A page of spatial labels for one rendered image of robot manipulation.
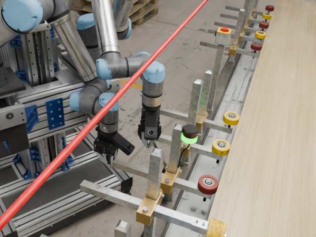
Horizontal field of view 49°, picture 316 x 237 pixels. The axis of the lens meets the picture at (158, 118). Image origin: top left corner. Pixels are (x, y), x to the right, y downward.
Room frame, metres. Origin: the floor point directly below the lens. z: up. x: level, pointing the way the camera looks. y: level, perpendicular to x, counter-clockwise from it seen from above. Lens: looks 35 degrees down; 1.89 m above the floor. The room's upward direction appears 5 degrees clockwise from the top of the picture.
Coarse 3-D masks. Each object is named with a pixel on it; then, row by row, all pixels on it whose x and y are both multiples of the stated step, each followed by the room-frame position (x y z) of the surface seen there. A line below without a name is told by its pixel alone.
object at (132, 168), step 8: (120, 160) 1.11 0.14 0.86; (120, 168) 1.08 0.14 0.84; (128, 168) 1.07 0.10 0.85; (136, 168) 1.07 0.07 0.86; (144, 168) 1.07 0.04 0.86; (144, 176) 1.05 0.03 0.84; (176, 184) 1.01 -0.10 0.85; (184, 184) 1.00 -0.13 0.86; (192, 184) 1.01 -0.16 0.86; (192, 192) 0.99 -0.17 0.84; (200, 192) 0.98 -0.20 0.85
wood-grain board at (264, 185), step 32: (288, 0) 3.65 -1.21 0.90; (288, 32) 2.73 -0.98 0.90; (288, 64) 2.14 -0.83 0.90; (256, 96) 1.68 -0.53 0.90; (288, 96) 1.72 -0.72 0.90; (256, 128) 1.38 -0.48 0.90; (288, 128) 1.40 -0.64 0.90; (256, 160) 1.14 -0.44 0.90; (288, 160) 1.16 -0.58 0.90; (224, 192) 0.94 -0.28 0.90; (256, 192) 0.96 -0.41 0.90; (288, 192) 0.97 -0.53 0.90; (256, 224) 0.80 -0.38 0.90; (288, 224) 0.82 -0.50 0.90
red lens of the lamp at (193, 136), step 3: (183, 126) 1.07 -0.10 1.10; (183, 129) 1.05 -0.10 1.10; (198, 129) 1.06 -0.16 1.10; (183, 132) 1.04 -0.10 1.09; (186, 132) 1.03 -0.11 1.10; (183, 135) 1.04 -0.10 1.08; (186, 135) 1.03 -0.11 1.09; (189, 135) 1.03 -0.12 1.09; (192, 135) 1.03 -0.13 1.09; (195, 135) 1.03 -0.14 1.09; (192, 138) 1.03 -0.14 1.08
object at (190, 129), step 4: (184, 128) 1.05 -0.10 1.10; (188, 128) 1.06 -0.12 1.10; (192, 128) 1.06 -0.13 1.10; (196, 128) 1.06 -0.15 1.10; (188, 132) 1.03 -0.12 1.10; (192, 132) 1.04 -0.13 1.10; (196, 132) 1.04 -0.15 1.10; (184, 136) 1.04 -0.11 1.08; (180, 144) 1.05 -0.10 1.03; (180, 156) 1.07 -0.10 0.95; (180, 160) 1.07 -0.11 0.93
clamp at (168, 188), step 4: (180, 168) 1.10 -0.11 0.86; (168, 172) 1.05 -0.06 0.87; (176, 172) 1.06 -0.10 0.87; (180, 172) 1.08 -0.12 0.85; (164, 176) 1.03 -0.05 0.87; (168, 176) 1.03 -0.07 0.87; (172, 176) 1.03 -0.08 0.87; (176, 176) 1.04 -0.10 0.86; (164, 180) 1.01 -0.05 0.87; (172, 180) 1.01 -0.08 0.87; (160, 184) 0.99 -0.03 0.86; (164, 184) 0.99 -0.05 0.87; (168, 184) 0.98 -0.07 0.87; (172, 184) 0.99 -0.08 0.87; (164, 188) 0.99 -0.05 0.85; (168, 188) 0.98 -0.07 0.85; (172, 188) 0.99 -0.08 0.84; (168, 192) 0.98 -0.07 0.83
